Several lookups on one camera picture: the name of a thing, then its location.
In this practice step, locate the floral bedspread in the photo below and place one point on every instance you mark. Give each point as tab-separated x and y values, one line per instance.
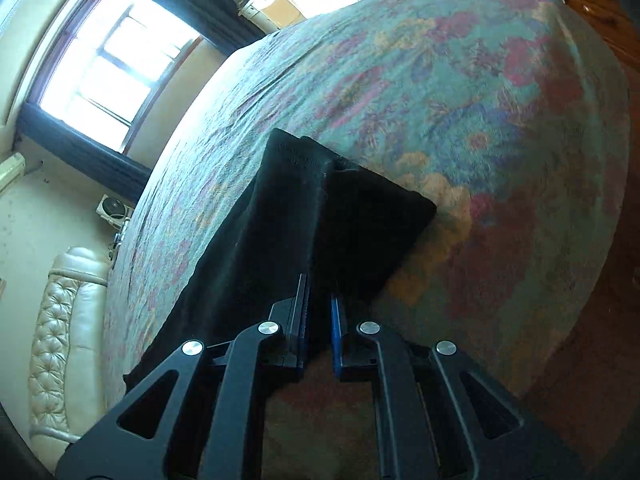
450	110

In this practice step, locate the black pants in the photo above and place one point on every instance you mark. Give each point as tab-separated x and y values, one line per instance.
350	220

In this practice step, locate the cream tufted headboard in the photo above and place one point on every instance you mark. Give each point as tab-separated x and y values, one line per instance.
60	340

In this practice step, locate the wooden dresser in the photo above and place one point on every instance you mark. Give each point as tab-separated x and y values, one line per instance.
585	0

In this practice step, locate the small white bedside device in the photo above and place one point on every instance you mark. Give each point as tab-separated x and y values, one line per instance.
112	207

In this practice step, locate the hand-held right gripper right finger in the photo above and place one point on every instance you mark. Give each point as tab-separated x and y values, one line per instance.
338	335

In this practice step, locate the cream bedside cabinet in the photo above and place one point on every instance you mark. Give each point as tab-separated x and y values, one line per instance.
272	7

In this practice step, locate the white wall unit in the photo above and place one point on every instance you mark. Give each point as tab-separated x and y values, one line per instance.
10	172

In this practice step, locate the window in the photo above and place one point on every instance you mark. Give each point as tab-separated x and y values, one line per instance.
115	60

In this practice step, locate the dark curtain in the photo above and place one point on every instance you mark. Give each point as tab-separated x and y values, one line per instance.
85	152
200	5

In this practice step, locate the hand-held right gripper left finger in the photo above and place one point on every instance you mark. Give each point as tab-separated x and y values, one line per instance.
301	340

